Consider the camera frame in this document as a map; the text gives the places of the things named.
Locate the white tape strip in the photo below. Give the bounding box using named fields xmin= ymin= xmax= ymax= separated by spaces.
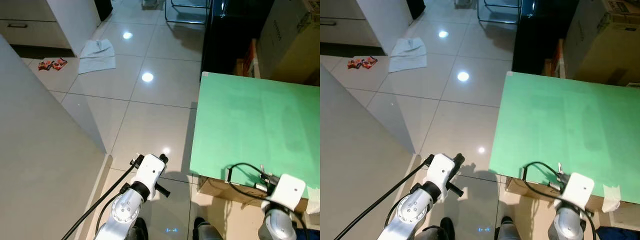
xmin=602 ymin=184 xmax=622 ymax=214
xmin=305 ymin=186 xmax=321 ymax=215

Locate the green table mat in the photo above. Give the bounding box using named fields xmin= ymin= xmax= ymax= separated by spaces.
xmin=189 ymin=71 xmax=321 ymax=193
xmin=488 ymin=71 xmax=640 ymax=203

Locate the black robot left foot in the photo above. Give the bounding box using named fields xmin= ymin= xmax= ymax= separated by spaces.
xmin=127 ymin=216 xmax=149 ymax=240
xmin=415 ymin=216 xmax=457 ymax=240

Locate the black robot foot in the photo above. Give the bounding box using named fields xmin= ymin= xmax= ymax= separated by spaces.
xmin=415 ymin=216 xmax=457 ymax=240
xmin=192 ymin=216 xmax=224 ymax=240
xmin=499 ymin=215 xmax=527 ymax=240
xmin=127 ymin=216 xmax=149 ymax=240

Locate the black robot right foot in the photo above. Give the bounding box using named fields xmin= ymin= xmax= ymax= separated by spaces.
xmin=192 ymin=216 xmax=224 ymax=240
xmin=499 ymin=215 xmax=527 ymax=240

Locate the white floor cloth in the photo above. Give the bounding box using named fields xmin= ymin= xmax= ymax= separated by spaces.
xmin=389 ymin=37 xmax=428 ymax=74
xmin=77 ymin=39 xmax=117 ymax=75

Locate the brown wooden board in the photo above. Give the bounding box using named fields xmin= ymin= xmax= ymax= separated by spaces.
xmin=545 ymin=39 xmax=566 ymax=78
xmin=235 ymin=39 xmax=258 ymax=78

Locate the glossy black cabinet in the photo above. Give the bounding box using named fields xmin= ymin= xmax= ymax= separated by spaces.
xmin=201 ymin=0 xmax=281 ymax=78
xmin=511 ymin=0 xmax=581 ymax=77

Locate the large cardboard box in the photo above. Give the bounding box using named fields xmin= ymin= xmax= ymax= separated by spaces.
xmin=256 ymin=0 xmax=321 ymax=86
xmin=562 ymin=0 xmax=640 ymax=88

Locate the black bag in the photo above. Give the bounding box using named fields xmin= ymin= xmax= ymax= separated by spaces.
xmin=406 ymin=0 xmax=426 ymax=21
xmin=94 ymin=0 xmax=114 ymax=22

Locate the white cabinet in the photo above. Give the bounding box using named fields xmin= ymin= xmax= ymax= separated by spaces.
xmin=0 ymin=0 xmax=101 ymax=57
xmin=320 ymin=0 xmax=413 ymax=57

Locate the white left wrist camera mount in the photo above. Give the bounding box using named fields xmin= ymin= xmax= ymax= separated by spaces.
xmin=427 ymin=153 xmax=460 ymax=191
xmin=131 ymin=154 xmax=168 ymax=193

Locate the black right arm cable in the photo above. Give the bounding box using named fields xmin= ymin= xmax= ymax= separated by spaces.
xmin=226 ymin=162 xmax=275 ymax=202
xmin=522 ymin=160 xmax=571 ymax=202

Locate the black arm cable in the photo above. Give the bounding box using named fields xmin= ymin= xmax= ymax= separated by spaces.
xmin=522 ymin=160 xmax=571 ymax=202
xmin=333 ymin=155 xmax=436 ymax=240
xmin=226 ymin=162 xmax=275 ymax=202
xmin=61 ymin=157 xmax=146 ymax=240

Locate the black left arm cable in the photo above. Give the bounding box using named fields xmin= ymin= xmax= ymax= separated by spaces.
xmin=333 ymin=155 xmax=436 ymax=240
xmin=61 ymin=157 xmax=146 ymax=240

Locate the black metal frame chair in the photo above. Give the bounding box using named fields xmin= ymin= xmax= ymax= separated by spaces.
xmin=165 ymin=0 xmax=211 ymax=25
xmin=477 ymin=0 xmax=523 ymax=25

